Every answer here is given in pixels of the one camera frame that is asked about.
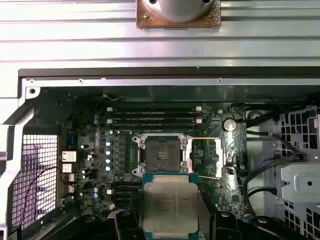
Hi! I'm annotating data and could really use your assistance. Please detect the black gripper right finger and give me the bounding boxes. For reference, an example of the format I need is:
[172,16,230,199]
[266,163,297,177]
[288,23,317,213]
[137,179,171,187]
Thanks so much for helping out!
[202,198,309,240]

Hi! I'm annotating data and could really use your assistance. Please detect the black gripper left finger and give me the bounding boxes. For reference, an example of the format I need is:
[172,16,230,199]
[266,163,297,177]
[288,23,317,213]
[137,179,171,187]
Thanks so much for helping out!
[72,210,144,240]

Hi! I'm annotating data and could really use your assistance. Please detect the silver topped CPU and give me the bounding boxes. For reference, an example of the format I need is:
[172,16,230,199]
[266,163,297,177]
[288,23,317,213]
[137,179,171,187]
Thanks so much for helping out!
[141,172,202,240]

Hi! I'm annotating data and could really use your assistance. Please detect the metal socket cover frame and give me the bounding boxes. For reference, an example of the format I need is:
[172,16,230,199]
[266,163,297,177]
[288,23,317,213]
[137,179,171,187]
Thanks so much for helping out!
[186,136,225,181]

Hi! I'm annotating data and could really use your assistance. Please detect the black RAM slot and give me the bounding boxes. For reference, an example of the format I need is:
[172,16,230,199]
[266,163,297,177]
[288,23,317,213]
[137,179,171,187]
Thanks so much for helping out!
[114,181,144,189]
[106,112,203,119]
[106,119,203,125]
[114,188,144,195]
[106,124,203,131]
[114,195,144,202]

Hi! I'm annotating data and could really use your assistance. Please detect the CPU socket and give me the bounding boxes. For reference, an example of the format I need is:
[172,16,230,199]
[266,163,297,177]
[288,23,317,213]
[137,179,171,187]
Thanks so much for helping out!
[131,132,193,176]

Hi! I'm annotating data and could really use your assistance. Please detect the green motherboard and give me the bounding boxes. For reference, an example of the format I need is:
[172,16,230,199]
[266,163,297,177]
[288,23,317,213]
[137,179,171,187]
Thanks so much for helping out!
[58,99,248,226]

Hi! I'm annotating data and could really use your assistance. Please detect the metal disk bay cage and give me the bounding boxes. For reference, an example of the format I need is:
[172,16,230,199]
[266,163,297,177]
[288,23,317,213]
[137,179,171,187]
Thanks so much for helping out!
[246,104,320,240]

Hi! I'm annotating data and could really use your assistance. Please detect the blue rear port connector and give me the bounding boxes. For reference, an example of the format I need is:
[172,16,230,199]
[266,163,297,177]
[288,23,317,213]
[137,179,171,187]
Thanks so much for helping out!
[66,131,79,151]

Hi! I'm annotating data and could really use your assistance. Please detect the silver coin battery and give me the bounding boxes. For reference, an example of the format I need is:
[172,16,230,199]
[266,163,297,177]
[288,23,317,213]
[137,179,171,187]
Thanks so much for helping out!
[223,118,236,132]

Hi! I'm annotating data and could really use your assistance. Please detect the black open PC case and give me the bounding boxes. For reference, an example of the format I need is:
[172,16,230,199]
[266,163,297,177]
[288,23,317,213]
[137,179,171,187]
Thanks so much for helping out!
[0,66,320,240]

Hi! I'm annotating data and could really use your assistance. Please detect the black data cable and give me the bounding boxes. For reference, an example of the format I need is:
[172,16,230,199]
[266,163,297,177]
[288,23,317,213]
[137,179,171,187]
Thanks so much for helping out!
[243,129,301,221]

